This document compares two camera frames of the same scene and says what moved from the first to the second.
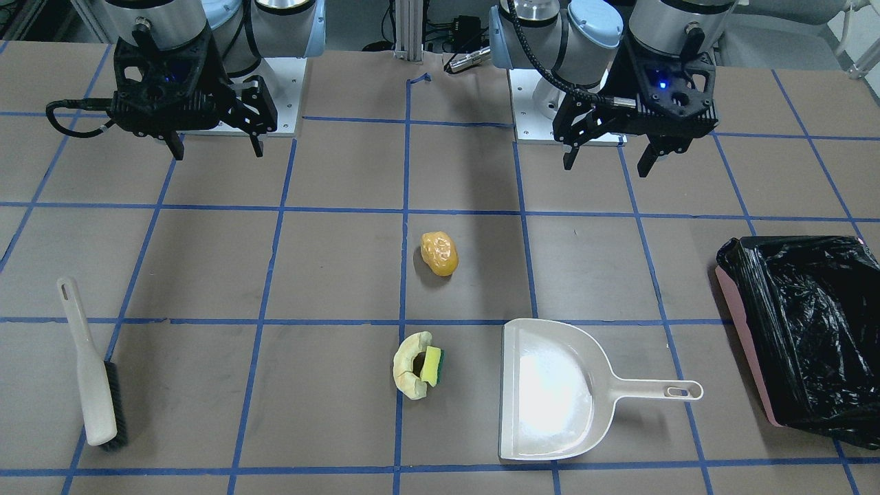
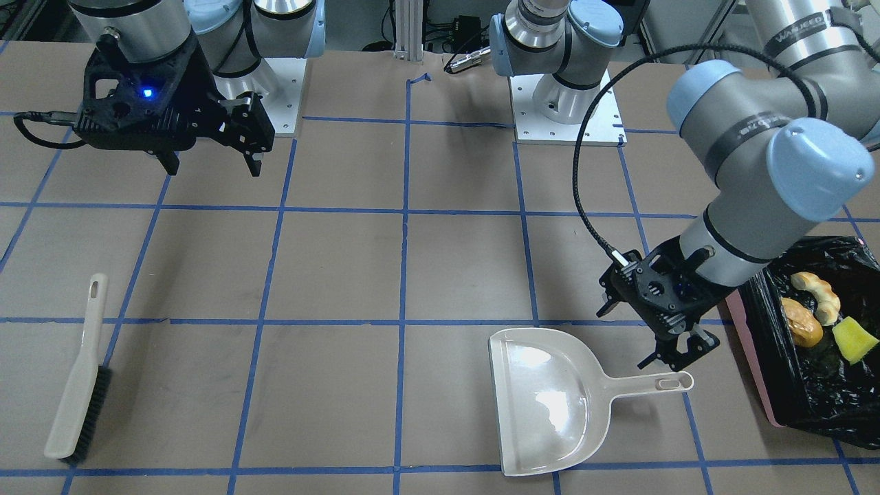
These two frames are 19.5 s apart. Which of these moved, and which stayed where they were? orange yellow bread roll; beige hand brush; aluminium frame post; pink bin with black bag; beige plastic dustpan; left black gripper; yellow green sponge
Moved: orange yellow bread roll; yellow green sponge; left black gripper; beige hand brush; beige plastic dustpan
Stayed: aluminium frame post; pink bin with black bag
